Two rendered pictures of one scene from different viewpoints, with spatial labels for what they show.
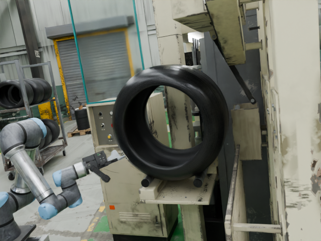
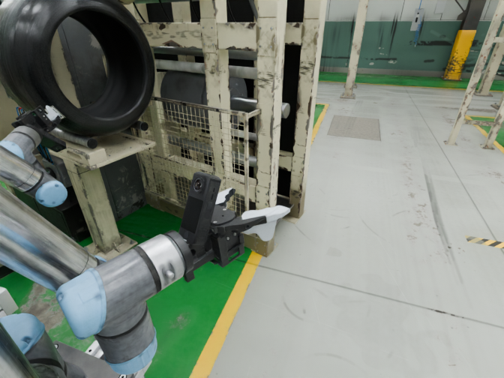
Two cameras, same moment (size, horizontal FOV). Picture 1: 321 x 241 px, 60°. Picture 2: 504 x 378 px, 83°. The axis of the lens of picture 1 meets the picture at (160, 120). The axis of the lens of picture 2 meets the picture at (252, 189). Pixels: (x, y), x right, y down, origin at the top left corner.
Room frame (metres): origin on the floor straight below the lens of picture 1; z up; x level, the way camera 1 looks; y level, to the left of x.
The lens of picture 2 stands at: (0.44, 1.10, 1.36)
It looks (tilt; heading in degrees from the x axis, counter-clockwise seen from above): 30 degrees down; 283
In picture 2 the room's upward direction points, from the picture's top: straight up
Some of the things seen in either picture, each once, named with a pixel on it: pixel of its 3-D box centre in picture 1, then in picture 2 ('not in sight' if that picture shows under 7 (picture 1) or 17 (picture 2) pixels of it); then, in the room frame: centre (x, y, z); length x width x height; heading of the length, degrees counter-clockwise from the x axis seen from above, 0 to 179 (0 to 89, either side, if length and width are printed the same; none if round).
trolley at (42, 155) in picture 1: (30, 116); not in sight; (5.07, 2.32, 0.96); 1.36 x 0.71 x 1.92; 174
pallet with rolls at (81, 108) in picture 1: (84, 118); not in sight; (8.08, 2.18, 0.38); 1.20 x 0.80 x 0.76; 2
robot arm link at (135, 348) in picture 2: not in sight; (123, 326); (0.70, 0.88, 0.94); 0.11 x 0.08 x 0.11; 149
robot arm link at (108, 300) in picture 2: not in sight; (110, 292); (0.68, 0.89, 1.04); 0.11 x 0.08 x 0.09; 58
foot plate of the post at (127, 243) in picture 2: not in sight; (109, 245); (1.75, -0.13, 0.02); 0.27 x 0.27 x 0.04; 71
